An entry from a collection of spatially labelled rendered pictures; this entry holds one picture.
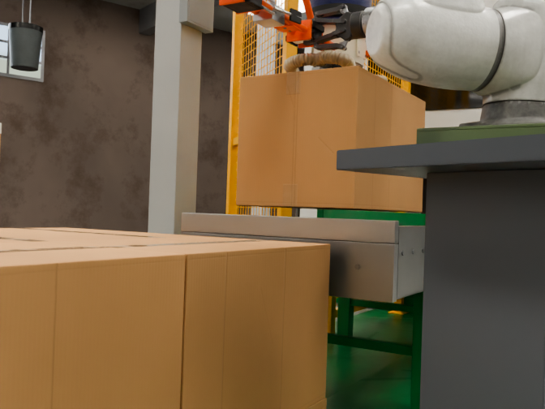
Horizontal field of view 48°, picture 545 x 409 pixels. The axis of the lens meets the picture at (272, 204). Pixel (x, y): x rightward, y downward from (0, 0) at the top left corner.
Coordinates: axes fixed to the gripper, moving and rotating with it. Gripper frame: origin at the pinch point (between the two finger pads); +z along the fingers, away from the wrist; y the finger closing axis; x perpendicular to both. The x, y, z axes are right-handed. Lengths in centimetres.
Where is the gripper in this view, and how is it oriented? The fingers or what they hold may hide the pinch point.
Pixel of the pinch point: (303, 32)
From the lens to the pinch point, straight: 193.7
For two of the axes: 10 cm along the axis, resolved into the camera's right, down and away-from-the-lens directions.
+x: 5.1, 0.3, 8.6
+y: -0.3, 10.0, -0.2
